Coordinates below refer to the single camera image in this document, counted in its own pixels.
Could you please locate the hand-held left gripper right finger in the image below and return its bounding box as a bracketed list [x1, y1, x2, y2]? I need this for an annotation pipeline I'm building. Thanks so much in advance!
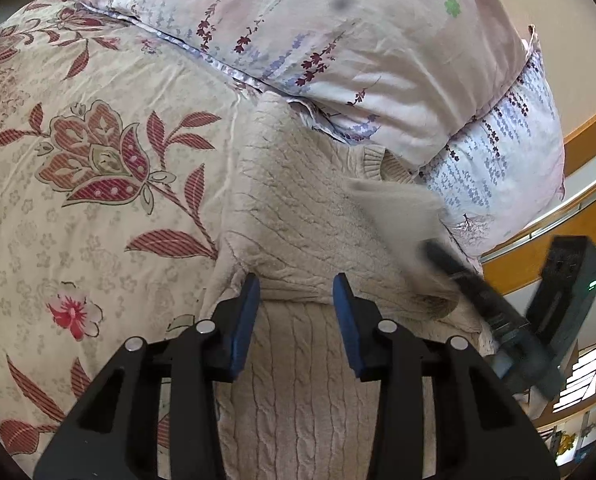
[332, 272, 561, 480]

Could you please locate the red floral print quilt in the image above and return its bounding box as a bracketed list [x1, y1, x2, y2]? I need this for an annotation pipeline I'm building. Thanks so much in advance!
[0, 0, 501, 480]

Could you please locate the pink pillow with purple sprigs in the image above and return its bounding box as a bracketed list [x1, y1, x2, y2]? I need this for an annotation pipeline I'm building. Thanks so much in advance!
[53, 0, 531, 171]

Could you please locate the window with bars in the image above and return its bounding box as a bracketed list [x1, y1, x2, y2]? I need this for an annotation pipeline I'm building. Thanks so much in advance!
[550, 337, 596, 413]

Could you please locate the pink pillow with blue blossoms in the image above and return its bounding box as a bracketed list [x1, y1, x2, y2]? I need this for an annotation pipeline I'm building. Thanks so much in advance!
[418, 25, 566, 261]

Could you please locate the wooden headboard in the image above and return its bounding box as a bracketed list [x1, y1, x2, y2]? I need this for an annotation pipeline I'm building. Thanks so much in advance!
[479, 95, 596, 311]

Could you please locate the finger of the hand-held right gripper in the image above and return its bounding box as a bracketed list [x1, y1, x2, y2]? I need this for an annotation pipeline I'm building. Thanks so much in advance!
[420, 239, 511, 337]

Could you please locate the beige cable knit sweater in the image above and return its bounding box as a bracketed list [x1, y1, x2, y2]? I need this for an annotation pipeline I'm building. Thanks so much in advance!
[200, 91, 494, 480]

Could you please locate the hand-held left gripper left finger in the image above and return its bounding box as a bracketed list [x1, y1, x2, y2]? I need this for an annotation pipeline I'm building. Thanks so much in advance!
[33, 272, 261, 480]

